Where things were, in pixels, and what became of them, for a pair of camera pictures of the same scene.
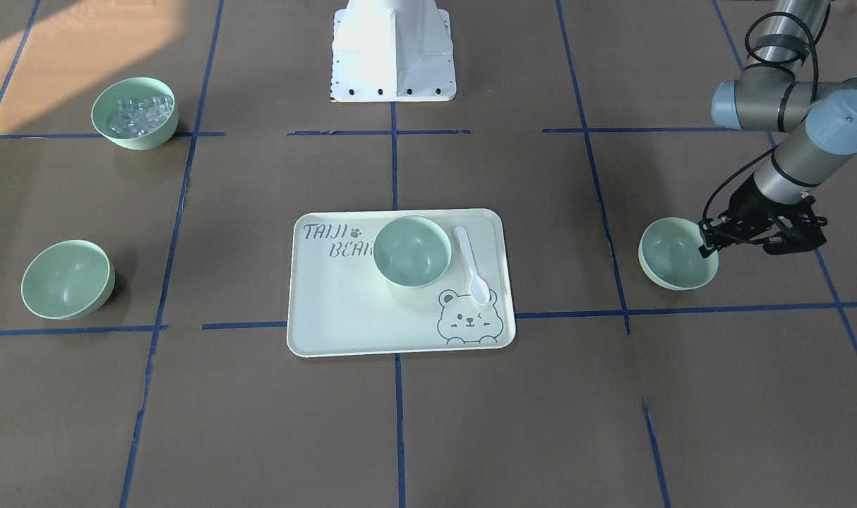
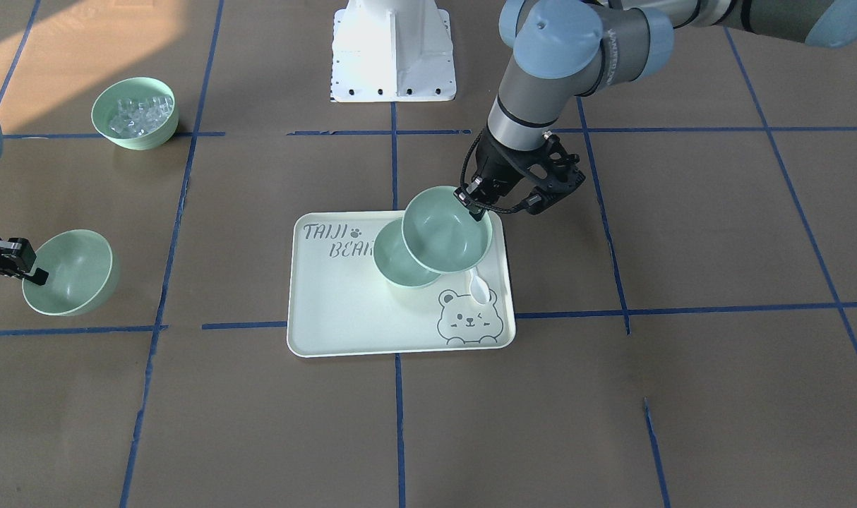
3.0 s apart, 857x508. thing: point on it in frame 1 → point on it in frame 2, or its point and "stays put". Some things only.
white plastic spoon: (478, 288) stays put
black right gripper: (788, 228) → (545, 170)
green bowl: (68, 279) stays put
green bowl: (668, 251) → (440, 235)
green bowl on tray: (412, 252) stays put
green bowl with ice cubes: (135, 113) stays put
